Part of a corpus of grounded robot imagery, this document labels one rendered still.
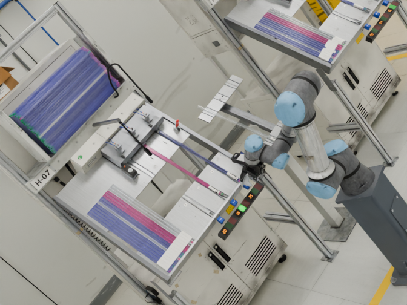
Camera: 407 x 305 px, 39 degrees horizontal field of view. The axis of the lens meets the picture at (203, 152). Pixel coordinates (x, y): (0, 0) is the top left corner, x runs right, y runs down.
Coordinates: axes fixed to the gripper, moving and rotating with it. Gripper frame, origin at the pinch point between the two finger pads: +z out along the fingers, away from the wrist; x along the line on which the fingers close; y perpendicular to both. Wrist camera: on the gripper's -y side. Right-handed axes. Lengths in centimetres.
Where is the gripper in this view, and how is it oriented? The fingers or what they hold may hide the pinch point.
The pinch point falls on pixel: (247, 177)
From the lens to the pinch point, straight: 269.1
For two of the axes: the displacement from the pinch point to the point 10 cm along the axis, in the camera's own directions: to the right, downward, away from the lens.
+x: 5.9, -7.2, 3.8
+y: 8.1, 5.0, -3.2
